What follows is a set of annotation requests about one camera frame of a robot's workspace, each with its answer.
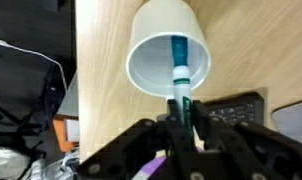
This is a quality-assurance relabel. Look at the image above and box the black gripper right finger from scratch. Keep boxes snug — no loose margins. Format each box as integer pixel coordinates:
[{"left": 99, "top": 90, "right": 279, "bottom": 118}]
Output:
[{"left": 192, "top": 99, "right": 302, "bottom": 180}]

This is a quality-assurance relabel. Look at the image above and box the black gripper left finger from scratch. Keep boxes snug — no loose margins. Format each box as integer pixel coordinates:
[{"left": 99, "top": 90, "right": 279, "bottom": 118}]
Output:
[{"left": 78, "top": 98, "right": 196, "bottom": 180}]

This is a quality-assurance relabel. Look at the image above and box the green and white marker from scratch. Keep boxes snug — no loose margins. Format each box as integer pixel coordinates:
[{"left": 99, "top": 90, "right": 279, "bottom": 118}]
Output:
[{"left": 170, "top": 35, "right": 194, "bottom": 141}]

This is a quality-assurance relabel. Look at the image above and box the white cup with cork base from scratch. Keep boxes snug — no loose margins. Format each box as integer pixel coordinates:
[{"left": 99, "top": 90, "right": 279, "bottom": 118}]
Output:
[{"left": 125, "top": 0, "right": 212, "bottom": 100}]

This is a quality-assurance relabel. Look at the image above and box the purple mat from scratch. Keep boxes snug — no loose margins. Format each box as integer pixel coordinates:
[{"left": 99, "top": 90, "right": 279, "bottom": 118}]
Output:
[{"left": 132, "top": 155, "right": 167, "bottom": 180}]

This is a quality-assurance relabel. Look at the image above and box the black keyboard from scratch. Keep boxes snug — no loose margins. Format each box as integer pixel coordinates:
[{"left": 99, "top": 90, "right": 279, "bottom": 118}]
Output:
[{"left": 202, "top": 92, "right": 266, "bottom": 128}]

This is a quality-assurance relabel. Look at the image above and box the silver monitor stand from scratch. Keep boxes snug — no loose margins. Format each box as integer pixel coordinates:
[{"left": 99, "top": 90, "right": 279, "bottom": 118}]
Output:
[{"left": 271, "top": 98, "right": 302, "bottom": 143}]

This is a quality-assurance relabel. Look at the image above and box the white cabinet with orange cushion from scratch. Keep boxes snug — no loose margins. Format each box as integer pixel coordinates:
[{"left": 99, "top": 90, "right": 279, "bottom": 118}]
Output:
[{"left": 51, "top": 71, "right": 81, "bottom": 154}]

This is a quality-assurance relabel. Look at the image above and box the white puffer jacket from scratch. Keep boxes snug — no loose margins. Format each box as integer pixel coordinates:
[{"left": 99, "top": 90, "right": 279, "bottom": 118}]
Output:
[{"left": 0, "top": 145, "right": 45, "bottom": 180}]

